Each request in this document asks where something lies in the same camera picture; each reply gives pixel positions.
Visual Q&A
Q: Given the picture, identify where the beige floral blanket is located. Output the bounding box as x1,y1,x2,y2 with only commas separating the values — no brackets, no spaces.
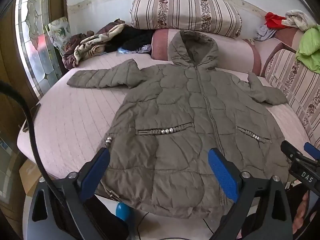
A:
73,24,127,65

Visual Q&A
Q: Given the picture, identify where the pink bolster cushion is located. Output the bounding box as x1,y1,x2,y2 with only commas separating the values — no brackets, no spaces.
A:
151,29,262,77

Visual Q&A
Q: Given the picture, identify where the grey lilac cloth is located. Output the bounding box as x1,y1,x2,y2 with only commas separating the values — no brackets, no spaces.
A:
255,26,278,42

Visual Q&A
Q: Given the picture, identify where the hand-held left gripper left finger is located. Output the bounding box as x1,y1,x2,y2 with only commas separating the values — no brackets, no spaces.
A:
27,147,130,240

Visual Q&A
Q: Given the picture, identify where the pink quilted round bed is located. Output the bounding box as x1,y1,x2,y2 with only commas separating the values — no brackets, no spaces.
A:
17,52,317,207

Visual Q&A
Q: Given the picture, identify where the person's right hand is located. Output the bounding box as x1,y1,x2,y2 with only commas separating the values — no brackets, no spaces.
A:
292,191,316,238

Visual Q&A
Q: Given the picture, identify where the black cable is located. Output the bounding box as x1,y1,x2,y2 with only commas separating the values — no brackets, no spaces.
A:
0,80,66,207

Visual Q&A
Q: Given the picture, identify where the red cloth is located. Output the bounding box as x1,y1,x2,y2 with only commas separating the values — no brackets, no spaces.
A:
264,12,292,30

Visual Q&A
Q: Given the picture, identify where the striped floral pillow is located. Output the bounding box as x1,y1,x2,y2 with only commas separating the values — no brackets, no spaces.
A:
130,0,242,38

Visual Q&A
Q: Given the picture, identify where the blue plastic bag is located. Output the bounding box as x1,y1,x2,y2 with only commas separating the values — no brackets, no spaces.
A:
117,44,152,55

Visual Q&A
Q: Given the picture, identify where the black garment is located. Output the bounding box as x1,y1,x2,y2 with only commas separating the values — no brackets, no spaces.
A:
106,26,154,53

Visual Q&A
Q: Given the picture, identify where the brown cloth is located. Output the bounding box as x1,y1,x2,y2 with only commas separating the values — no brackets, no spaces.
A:
62,19,125,70

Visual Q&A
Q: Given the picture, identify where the stained glass wooden door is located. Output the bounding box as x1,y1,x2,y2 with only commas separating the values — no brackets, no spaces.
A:
0,0,68,155

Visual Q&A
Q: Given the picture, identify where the floral printed bag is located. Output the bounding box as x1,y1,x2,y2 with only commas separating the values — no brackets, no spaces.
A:
45,17,71,54

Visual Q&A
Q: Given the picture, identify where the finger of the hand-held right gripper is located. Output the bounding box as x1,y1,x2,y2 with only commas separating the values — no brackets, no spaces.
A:
303,142,320,161
280,141,302,166

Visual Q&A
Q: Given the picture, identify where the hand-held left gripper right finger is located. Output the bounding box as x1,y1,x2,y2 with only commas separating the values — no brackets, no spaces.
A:
207,147,293,240

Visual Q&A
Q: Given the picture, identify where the cardboard box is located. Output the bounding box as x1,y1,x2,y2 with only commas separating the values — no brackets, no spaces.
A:
19,159,43,198

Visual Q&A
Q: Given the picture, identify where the blue round object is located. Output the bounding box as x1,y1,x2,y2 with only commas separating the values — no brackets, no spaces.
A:
116,202,131,222

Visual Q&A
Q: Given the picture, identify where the white crumpled cloth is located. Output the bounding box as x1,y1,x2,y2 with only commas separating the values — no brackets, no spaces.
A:
281,9,317,32

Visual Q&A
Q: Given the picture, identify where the olive hooded puffer jacket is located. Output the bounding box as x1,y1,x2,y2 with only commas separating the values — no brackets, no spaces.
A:
67,29,290,220

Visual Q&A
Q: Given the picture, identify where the green cloth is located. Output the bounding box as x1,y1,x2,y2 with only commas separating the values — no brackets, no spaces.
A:
296,24,320,74

